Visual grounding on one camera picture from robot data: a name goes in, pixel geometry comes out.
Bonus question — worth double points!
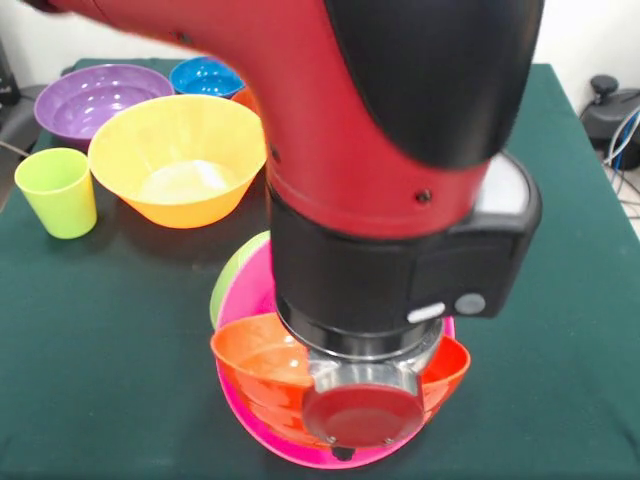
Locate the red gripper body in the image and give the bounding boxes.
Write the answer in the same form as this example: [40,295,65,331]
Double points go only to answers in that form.
[301,382,427,450]

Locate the wide orange-red bowl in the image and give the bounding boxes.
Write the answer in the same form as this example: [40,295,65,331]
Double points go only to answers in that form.
[209,313,473,448]

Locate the pink bowl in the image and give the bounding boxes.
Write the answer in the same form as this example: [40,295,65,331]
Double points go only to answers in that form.
[214,238,457,471]

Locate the green bowl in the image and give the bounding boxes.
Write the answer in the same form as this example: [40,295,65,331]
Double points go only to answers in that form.
[208,230,274,331]

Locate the dark green tablecloth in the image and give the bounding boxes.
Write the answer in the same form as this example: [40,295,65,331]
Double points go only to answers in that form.
[0,58,640,480]

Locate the large yellow-orange bowl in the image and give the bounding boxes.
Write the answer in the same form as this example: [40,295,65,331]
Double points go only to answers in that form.
[87,93,268,230]

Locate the small orange-red bowl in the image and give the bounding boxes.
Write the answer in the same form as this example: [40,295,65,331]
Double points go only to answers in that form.
[231,86,262,117]

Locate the lime yellow cup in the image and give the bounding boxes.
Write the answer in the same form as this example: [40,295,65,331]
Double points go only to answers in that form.
[14,147,98,240]

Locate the blue bowl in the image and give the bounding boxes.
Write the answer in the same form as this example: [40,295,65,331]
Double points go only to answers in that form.
[168,55,246,100]

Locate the purple bowl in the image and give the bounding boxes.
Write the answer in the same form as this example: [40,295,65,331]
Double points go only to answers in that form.
[33,63,175,150]

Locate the tangle of floor cables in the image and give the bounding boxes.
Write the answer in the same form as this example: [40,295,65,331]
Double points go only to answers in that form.
[602,107,640,221]

